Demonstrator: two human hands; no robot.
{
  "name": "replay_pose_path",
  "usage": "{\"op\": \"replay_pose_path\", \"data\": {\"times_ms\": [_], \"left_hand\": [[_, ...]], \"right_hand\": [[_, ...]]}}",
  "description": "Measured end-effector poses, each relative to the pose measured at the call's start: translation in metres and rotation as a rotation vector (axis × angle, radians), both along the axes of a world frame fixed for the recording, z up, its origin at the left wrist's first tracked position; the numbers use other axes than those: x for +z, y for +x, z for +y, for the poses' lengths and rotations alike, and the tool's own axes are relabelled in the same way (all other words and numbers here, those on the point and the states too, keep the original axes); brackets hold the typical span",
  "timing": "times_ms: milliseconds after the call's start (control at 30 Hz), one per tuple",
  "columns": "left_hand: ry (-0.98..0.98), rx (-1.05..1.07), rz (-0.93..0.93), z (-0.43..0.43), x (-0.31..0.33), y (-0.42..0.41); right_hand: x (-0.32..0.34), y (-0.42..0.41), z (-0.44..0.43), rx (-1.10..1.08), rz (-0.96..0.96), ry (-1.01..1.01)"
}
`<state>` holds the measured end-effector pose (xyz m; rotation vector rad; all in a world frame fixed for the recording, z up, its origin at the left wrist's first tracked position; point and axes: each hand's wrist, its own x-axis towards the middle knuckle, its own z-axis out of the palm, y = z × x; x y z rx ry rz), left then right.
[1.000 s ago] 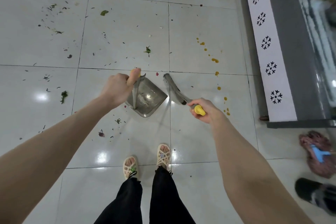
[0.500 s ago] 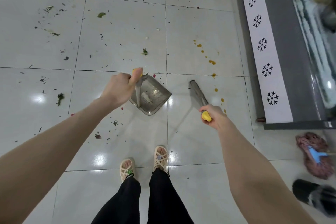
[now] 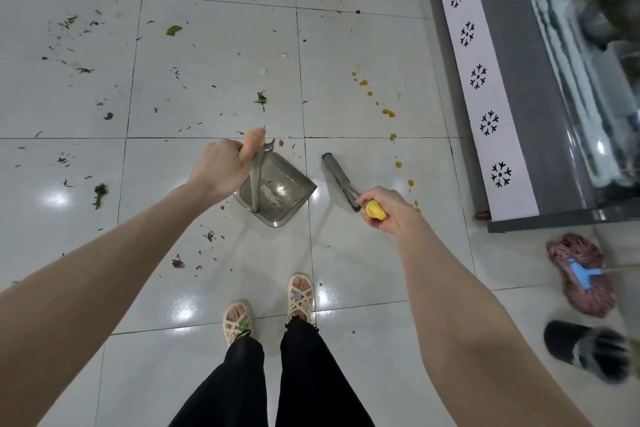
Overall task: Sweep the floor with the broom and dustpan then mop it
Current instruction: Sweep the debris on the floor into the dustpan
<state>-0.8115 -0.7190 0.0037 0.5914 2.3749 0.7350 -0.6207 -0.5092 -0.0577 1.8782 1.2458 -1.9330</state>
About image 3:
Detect person's right forearm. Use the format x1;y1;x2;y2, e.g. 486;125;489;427
395;219;593;427

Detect orange liquid spill drops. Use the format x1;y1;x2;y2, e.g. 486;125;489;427
351;71;421;215

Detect person's black trousers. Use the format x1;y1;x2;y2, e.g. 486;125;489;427
167;316;376;427

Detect person's left beige sandal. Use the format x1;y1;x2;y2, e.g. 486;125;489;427
222;300;253;348

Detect grey dustpan with yellow-tipped handle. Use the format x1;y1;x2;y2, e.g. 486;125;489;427
233;130;319;228

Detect person's right hand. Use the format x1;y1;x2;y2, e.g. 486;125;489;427
355;185;426;238

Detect person's left forearm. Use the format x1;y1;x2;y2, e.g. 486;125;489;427
0;183;203;427

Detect grey glass display freezer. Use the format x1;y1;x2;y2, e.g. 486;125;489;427
417;0;640;234

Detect black trash bin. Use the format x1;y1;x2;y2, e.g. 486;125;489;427
543;320;632;385

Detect person's beige sandal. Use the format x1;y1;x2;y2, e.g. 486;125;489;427
222;300;253;348
286;274;316;325

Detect person's left hand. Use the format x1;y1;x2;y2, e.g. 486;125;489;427
185;127;267;205

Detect grey broom with yellow cap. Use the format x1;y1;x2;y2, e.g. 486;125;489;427
321;152;389;222

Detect pink string mop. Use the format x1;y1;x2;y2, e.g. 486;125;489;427
545;234;640;318

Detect person's right beige sandal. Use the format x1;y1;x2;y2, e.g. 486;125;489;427
286;274;316;325

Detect leaf debris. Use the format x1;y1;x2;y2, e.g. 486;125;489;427
12;0;363;288

